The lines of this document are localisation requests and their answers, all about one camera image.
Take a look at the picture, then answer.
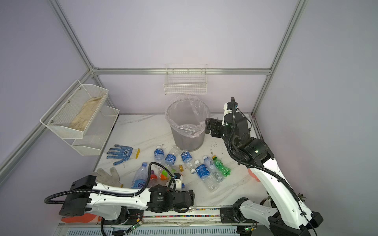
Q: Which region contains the large clear blue-cap bottle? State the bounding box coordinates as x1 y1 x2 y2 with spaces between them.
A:
131 162 149 189

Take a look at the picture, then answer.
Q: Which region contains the yellow-cap clear bottle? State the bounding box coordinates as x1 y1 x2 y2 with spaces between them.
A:
172 165 184 173

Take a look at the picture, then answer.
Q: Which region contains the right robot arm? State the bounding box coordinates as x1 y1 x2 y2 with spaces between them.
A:
205 97 323 236

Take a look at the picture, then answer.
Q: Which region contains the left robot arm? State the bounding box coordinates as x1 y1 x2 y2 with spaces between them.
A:
59 176 195 221

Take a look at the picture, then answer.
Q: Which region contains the grey mesh waste bin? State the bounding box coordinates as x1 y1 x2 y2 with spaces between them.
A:
165 96 211 151

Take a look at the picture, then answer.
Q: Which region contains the clear plastic bin liner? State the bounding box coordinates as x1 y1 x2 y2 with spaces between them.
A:
165 95 211 139

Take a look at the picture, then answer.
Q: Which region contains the green orange label bottle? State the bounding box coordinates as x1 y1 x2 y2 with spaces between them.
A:
160 164 174 181

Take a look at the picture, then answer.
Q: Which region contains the red label purple-cap bottle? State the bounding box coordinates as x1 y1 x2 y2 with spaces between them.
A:
148 170 158 188

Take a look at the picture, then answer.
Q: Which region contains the Pocari Sweat bottle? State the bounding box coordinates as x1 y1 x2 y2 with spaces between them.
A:
181 149 196 174

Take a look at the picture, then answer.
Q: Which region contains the green plastic bottle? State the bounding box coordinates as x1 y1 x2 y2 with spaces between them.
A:
212 155 231 177

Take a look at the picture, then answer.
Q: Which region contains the clear light-blue label bottle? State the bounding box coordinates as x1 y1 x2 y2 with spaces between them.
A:
202 155 224 183

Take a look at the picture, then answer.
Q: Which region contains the capless blue label bottle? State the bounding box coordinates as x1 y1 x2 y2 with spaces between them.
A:
164 145 181 166

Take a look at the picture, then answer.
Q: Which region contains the pink watering can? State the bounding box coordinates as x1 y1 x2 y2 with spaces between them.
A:
248 169 260 183

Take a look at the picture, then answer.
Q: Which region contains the blue dotted work glove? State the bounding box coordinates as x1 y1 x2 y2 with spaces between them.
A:
106 144 140 166

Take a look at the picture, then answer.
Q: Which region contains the potted green plant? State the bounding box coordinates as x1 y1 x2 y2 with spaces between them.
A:
260 192 306 212

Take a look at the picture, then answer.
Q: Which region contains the orange rubber glove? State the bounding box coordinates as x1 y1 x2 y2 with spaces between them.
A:
61 213 102 224

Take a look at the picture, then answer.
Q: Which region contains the white mesh lower shelf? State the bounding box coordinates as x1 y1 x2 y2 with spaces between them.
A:
72 105 119 156

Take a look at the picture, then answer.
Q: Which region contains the white mesh shelf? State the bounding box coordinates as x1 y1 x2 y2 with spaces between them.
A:
72 105 119 156
40 80 108 139

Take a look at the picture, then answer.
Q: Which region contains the beige cloth in shelf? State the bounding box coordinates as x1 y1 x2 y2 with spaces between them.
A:
69 96 104 131

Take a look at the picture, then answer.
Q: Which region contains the white mesh upper shelf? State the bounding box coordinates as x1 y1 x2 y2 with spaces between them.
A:
40 80 108 139

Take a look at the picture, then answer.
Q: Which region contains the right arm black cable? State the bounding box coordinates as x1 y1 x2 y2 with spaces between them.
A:
225 96 318 236

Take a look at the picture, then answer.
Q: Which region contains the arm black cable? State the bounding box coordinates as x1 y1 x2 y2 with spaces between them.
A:
43 161 178 206
225 96 318 236

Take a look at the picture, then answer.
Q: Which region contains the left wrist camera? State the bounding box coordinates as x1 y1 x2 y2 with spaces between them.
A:
168 173 183 192

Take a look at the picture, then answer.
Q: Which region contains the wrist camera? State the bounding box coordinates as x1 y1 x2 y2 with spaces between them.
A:
223 101 238 117
168 173 183 192

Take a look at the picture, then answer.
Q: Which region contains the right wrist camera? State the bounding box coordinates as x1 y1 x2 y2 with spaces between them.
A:
223 101 238 117

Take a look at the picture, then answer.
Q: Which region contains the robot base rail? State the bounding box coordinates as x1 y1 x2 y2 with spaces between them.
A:
105 206 255 227

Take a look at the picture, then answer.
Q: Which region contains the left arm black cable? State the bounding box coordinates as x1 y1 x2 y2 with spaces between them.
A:
43 161 178 206

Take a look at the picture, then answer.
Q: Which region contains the white wire wall basket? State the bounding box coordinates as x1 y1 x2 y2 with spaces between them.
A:
163 64 208 96

